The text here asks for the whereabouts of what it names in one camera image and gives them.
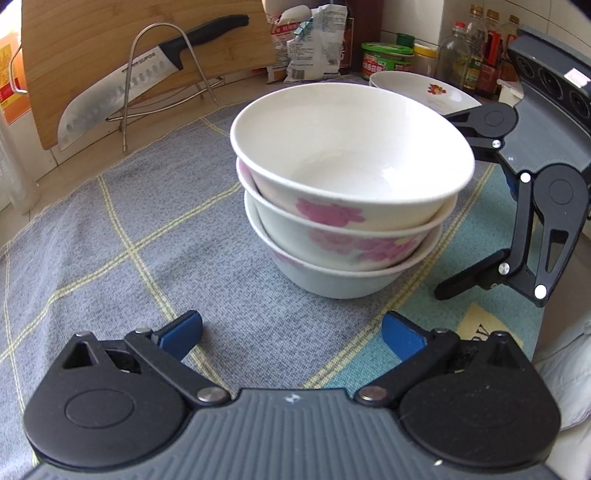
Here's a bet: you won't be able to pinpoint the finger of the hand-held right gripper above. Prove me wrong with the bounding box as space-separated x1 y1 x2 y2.
435 173 573 308
444 106 503 166

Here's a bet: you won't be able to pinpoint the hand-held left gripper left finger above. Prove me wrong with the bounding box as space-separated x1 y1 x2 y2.
60 310 232 409

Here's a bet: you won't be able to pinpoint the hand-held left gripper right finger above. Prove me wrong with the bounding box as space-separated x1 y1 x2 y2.
353 311 529 409

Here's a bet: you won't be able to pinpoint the stack of white plates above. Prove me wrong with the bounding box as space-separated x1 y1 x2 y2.
368 71 483 116

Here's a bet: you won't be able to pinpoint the white bowl pink flowers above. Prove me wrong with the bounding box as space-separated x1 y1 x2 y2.
235 157 458 271
230 83 476 230
244 189 446 300

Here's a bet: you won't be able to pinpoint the white plastic container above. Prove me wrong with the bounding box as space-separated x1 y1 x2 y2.
496 79 525 104

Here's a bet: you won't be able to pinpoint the grey teal checked mat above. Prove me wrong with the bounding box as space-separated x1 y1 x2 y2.
0 104 546 472

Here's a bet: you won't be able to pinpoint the yellow lid spice jar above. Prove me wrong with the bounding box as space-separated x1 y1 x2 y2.
412 42 438 78

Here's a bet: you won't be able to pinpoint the red label sauce bottle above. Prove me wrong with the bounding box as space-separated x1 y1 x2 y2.
480 9 504 97

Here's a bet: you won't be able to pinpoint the green label glass bottle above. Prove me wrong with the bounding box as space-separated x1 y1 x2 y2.
464 4 488 90

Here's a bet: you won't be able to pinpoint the green lid sauce jar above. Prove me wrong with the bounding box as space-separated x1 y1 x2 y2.
361 41 415 78

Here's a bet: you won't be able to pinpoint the person's light clothing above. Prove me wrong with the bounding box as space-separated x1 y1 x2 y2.
531 318 591 430

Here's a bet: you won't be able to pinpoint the dark soy sauce bottle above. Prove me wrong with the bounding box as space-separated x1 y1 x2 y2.
339 14 357 72

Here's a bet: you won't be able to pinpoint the white orange seasoning bag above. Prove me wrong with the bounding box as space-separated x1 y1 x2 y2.
265 6 315 84

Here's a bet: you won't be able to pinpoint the orange liquid bottle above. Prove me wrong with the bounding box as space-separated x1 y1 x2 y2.
0 30 33 123

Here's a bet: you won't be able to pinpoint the wooden cutting board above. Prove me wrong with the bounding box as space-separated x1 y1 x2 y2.
21 0 289 151

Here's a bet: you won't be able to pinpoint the steel wire rack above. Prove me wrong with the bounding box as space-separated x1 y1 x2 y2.
105 23 225 154

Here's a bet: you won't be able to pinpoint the black handled kitchen knife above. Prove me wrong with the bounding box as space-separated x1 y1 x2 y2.
58 14 250 151

